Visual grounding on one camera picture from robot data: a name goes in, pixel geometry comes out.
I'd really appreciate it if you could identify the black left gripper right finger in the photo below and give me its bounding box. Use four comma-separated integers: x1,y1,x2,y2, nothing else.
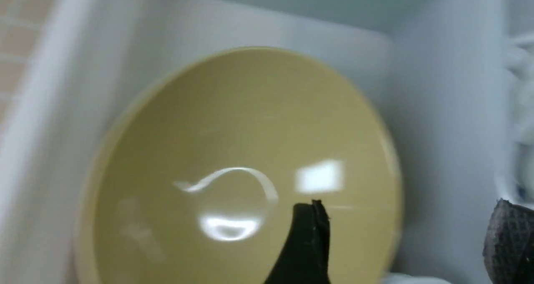
482,199,534,284

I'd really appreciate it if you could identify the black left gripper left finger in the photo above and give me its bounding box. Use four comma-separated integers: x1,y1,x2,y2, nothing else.
265,200,331,284

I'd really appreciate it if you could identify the large white plastic tub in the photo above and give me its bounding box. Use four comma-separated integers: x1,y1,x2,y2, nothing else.
1,0,508,284

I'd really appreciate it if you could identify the yellow noodle bowl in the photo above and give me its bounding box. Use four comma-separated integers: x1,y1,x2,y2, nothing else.
75,47,403,284

